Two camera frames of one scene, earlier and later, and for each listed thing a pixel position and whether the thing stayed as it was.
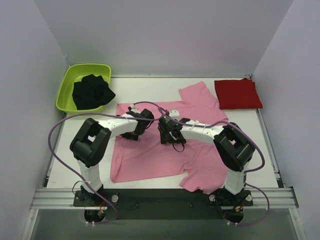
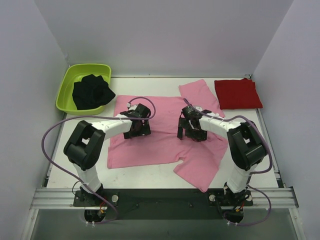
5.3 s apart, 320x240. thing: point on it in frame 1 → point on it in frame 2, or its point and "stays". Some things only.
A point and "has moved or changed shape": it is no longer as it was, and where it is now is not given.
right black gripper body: [171, 137] → [191, 135]
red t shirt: [237, 94] stays
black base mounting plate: [162, 204] stays
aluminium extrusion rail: [262, 197] stays
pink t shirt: [199, 164] has moved or changed shape
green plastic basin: [65, 102] stays
